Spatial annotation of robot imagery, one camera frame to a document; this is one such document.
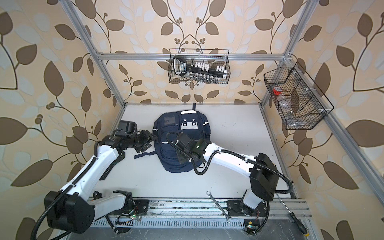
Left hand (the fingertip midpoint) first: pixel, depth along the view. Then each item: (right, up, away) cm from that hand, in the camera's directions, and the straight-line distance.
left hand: (156, 138), depth 79 cm
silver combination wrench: (+37, -38, -7) cm, 53 cm away
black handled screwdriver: (+71, -40, -12) cm, 82 cm away
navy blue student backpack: (+19, +8, +19) cm, 28 cm away
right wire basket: (+73, +18, -6) cm, 76 cm away
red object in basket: (+66, +25, +2) cm, 70 cm away
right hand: (+14, -10, 0) cm, 17 cm away
